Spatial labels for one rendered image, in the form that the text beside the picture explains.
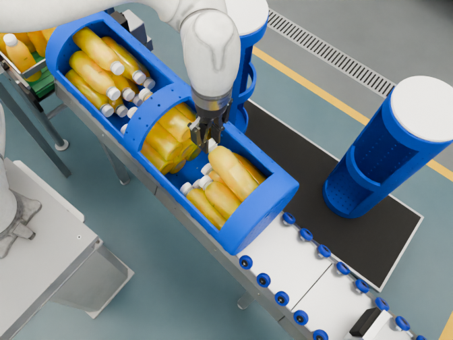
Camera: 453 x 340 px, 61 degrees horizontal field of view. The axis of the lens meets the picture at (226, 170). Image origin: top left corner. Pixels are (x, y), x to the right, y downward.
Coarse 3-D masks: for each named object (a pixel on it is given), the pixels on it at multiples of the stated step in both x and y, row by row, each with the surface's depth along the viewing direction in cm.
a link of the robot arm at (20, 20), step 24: (0, 0) 52; (24, 0) 54; (48, 0) 57; (72, 0) 60; (96, 0) 63; (120, 0) 68; (144, 0) 73; (168, 0) 73; (192, 0) 73; (216, 0) 75; (0, 24) 53; (24, 24) 55; (48, 24) 58
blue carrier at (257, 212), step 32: (64, 32) 119; (96, 32) 133; (128, 32) 127; (64, 64) 132; (160, 64) 120; (160, 96) 110; (128, 128) 112; (192, 160) 133; (256, 160) 122; (256, 192) 99; (288, 192) 102; (224, 224) 102; (256, 224) 98
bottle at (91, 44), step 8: (80, 32) 124; (88, 32) 124; (80, 40) 124; (88, 40) 123; (96, 40) 123; (80, 48) 126; (88, 48) 123; (96, 48) 122; (104, 48) 122; (88, 56) 125; (96, 56) 122; (104, 56) 121; (112, 56) 122; (104, 64) 122; (112, 64) 121
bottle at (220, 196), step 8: (208, 184) 111; (216, 184) 110; (208, 192) 109; (216, 192) 108; (224, 192) 108; (232, 192) 110; (208, 200) 110; (216, 200) 108; (224, 200) 107; (232, 200) 107; (216, 208) 109; (224, 208) 107; (232, 208) 107; (224, 216) 108
